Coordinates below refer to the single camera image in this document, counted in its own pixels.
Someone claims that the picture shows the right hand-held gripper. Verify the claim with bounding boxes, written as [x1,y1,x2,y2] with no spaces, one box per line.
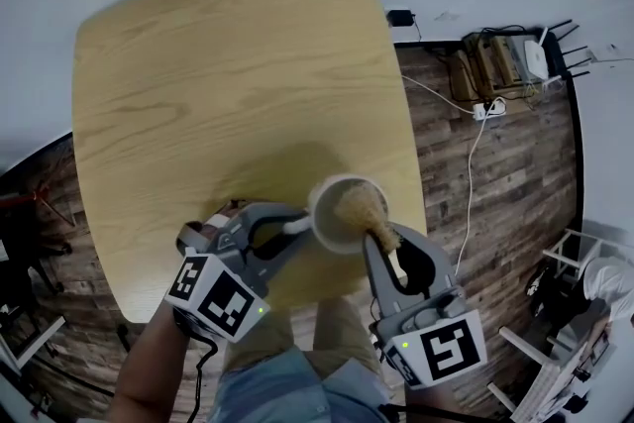
[363,223,489,390]

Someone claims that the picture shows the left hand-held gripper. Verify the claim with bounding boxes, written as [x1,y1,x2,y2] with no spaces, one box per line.
[164,201,314,344]

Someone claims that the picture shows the white cup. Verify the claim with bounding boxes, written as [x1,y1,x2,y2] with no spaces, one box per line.
[282,173,392,255]

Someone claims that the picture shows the tan loofah scrubber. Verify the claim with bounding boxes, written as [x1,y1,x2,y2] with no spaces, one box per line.
[334,180,403,255]

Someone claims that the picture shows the person's left forearm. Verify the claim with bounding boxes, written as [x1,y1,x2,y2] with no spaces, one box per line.
[106,301,202,423]

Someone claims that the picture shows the person's right forearm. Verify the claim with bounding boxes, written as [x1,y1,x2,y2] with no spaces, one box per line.
[405,378,460,423]

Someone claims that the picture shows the person's khaki trousers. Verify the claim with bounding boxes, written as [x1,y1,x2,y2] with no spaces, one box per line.
[222,296,385,377]

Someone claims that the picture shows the person's blue shirt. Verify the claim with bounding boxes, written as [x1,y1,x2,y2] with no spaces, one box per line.
[207,344,395,423]

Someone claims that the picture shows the white stool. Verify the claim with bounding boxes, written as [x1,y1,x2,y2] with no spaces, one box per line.
[542,227,603,283]

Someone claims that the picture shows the white keyboard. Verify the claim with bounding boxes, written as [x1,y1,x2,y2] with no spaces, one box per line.
[514,361,564,423]

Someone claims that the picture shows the white power strip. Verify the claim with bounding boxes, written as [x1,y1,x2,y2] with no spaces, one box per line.
[473,97,508,120]

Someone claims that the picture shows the cardboard boxes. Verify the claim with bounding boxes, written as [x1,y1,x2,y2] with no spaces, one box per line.
[453,32,526,101]

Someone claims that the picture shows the black power adapter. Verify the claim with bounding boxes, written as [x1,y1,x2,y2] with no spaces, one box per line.
[388,8,416,29]

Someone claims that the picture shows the white router with black antennas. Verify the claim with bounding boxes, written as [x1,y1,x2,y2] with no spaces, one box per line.
[522,18,593,83]

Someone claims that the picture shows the black office chair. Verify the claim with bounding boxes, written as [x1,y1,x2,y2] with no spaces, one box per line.
[0,207,73,296]

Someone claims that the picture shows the long white cable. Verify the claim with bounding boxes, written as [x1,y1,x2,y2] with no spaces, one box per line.
[453,111,496,278]

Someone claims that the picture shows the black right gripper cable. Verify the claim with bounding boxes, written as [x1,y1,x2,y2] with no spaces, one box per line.
[379,402,422,418]

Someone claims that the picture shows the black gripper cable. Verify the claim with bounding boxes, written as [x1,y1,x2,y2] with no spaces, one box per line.
[172,311,220,423]
[379,402,422,418]

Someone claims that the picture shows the white desk frame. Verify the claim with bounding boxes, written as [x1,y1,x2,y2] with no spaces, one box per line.
[486,325,615,423]

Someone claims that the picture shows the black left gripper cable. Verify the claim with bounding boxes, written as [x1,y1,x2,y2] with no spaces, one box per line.
[172,311,220,423]

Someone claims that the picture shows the thin white cable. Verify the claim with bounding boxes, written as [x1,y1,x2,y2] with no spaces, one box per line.
[399,73,477,116]

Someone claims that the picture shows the white metal frame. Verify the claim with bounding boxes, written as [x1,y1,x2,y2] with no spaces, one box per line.
[0,304,67,372]

